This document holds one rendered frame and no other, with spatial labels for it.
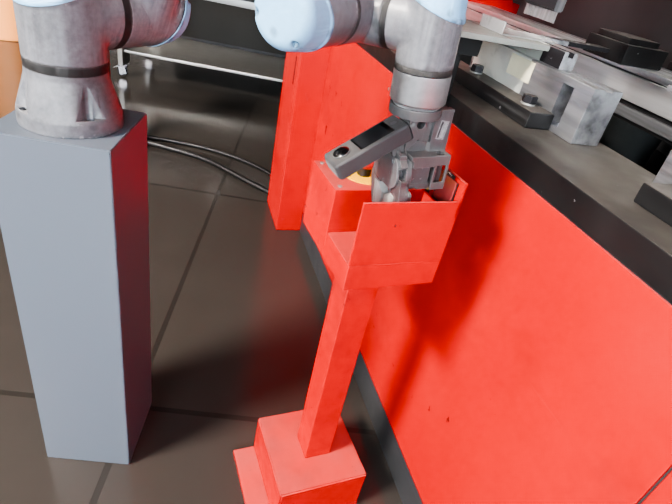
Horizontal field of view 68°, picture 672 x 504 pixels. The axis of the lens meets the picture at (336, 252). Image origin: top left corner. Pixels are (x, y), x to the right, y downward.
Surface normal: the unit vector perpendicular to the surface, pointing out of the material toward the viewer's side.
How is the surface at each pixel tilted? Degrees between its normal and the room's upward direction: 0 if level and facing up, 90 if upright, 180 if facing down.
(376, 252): 90
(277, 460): 0
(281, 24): 90
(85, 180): 90
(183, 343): 0
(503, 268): 90
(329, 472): 0
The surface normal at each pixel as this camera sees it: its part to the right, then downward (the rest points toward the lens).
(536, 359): -0.95, 0.00
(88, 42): 0.83, 0.42
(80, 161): 0.02, 0.55
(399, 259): 0.35, 0.57
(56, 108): 0.18, 0.29
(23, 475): 0.18, -0.82
